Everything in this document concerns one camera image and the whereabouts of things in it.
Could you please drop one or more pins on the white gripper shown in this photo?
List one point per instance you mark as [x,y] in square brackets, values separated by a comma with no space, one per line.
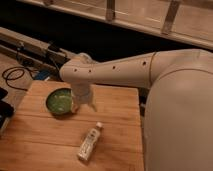
[82,94]

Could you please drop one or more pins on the clear plastic bottle white label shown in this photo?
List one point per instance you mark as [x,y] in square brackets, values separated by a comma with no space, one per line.
[89,142]

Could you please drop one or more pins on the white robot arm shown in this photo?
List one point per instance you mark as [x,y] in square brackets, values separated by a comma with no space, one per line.
[178,122]

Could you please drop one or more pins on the green ceramic bowl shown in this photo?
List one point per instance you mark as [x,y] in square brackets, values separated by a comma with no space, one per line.
[59,101]

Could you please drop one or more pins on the blue object on floor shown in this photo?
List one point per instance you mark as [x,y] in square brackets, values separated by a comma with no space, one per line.
[42,75]

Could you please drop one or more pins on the black object at left edge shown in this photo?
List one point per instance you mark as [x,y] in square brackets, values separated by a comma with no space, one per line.
[6,110]

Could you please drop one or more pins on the white shelf with brackets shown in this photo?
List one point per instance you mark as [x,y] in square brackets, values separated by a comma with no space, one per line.
[187,21]

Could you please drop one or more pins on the grey metal floor rail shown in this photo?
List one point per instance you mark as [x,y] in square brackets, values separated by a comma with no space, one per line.
[12,42]

